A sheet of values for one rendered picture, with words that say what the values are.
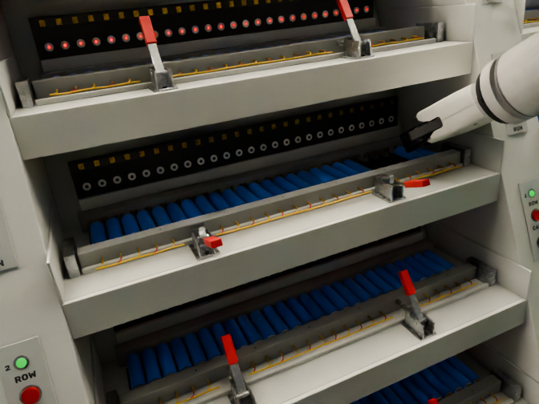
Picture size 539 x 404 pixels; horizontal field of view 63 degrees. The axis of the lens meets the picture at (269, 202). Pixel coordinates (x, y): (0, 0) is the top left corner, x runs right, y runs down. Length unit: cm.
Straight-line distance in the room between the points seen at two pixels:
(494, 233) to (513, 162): 11
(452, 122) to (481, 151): 14
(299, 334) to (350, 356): 7
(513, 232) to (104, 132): 58
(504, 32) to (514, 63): 22
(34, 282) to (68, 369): 10
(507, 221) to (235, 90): 45
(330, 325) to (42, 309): 37
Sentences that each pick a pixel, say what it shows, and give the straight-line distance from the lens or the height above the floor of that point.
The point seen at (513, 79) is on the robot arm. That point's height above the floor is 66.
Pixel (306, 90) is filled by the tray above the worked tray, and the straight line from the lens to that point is 57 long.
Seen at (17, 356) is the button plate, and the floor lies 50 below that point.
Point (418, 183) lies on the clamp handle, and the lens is 57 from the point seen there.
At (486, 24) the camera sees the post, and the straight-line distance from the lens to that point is 76.
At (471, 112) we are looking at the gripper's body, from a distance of 60.
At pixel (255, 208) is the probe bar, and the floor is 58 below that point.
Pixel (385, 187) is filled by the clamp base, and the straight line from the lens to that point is 62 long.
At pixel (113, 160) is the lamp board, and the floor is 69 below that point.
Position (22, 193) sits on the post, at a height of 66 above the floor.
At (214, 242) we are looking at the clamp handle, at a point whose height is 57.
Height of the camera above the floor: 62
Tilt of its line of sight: 4 degrees down
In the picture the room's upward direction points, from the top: 14 degrees counter-clockwise
